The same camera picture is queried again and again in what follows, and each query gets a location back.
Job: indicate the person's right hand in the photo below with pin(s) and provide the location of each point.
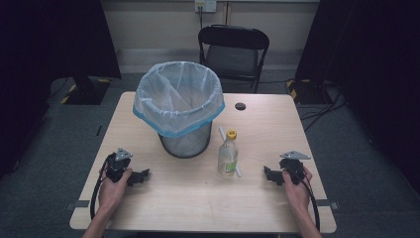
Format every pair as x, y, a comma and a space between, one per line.
297, 195

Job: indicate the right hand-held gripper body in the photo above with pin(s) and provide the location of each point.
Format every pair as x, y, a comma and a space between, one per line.
292, 165

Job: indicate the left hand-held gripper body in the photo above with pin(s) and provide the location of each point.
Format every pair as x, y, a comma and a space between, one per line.
116, 165

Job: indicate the person's left hand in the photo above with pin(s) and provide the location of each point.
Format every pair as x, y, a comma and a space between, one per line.
111, 192

